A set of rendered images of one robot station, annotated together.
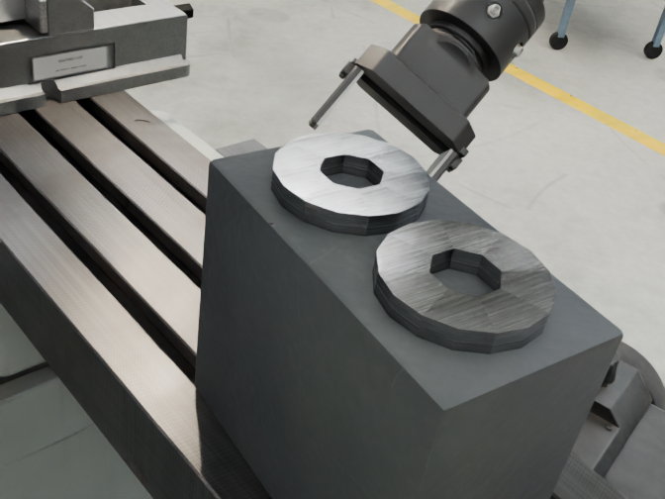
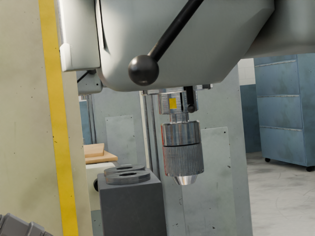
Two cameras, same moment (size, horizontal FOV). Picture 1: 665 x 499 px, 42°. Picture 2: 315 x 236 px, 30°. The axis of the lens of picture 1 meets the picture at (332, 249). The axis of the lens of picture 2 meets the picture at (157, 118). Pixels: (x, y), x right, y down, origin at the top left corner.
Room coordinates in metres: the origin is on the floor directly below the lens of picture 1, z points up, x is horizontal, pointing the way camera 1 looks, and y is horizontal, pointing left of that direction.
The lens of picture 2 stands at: (1.37, 0.68, 1.31)
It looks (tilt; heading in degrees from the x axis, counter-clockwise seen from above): 3 degrees down; 212
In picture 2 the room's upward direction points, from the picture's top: 6 degrees counter-clockwise
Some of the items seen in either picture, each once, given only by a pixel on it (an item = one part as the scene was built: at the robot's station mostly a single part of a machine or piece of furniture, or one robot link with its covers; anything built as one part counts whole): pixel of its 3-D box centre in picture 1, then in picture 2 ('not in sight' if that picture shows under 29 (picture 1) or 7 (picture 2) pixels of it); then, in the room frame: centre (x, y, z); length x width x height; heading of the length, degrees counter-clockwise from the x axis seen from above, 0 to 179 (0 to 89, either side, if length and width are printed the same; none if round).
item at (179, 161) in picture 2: not in sight; (182, 151); (0.77, 0.33, 1.23); 0.05 x 0.05 x 0.05
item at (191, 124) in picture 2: not in sight; (180, 125); (0.77, 0.33, 1.26); 0.05 x 0.05 x 0.01
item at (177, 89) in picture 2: not in sight; (176, 89); (0.77, 0.33, 1.31); 0.09 x 0.09 x 0.01
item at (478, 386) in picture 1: (373, 355); (130, 218); (0.38, -0.04, 1.04); 0.22 x 0.12 x 0.20; 39
